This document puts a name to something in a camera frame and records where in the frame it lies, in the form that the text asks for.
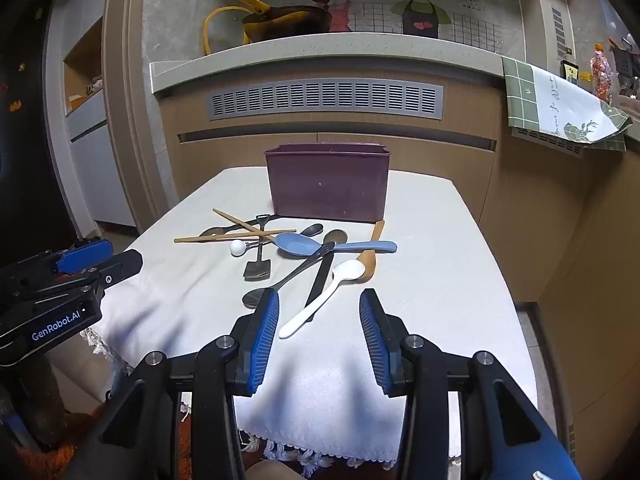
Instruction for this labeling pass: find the yellow rimmed glass lid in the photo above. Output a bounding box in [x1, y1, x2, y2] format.
[202, 4, 250, 55]

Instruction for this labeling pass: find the black pan yellow handle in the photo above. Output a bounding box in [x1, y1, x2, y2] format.
[235, 0, 332, 42]

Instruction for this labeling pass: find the green checked towel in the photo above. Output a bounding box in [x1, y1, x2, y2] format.
[502, 56, 632, 153]

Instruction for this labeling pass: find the cartoon couple wall sticker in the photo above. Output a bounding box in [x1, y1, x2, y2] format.
[311, 0, 452, 39]

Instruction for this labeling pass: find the grey ventilation grille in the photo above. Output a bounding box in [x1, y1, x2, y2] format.
[205, 77, 444, 120]

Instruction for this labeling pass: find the wooden chopstick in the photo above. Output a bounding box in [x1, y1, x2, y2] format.
[174, 229, 296, 243]
[213, 208, 275, 242]

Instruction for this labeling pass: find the orange snack bag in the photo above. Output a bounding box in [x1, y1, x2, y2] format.
[590, 44, 612, 104]

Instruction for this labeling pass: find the white plastic spoon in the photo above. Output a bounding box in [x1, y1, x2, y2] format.
[278, 259, 366, 339]

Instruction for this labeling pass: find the brown wooden spoon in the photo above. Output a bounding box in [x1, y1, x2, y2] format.
[357, 220, 385, 283]

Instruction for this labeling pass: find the blue plastic spoon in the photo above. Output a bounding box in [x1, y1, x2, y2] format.
[274, 233, 397, 257]

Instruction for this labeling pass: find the white ball stirrer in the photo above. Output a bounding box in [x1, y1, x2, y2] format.
[230, 240, 268, 257]

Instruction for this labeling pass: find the small shovel spoon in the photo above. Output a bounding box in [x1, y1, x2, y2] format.
[243, 237, 271, 282]

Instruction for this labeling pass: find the white tablecloth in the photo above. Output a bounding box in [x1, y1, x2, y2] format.
[92, 167, 537, 463]

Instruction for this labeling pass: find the grey stone countertop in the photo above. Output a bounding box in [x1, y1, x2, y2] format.
[149, 32, 503, 93]

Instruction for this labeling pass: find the black handled spoon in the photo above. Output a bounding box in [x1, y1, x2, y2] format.
[305, 229, 348, 306]

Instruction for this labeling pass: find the dark steel spoon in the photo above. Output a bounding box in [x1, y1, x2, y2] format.
[201, 223, 323, 236]

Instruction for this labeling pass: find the purple plastic utensil holder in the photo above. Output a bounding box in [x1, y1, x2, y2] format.
[265, 142, 390, 223]

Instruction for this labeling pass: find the long steel spoon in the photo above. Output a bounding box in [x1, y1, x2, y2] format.
[242, 242, 335, 309]

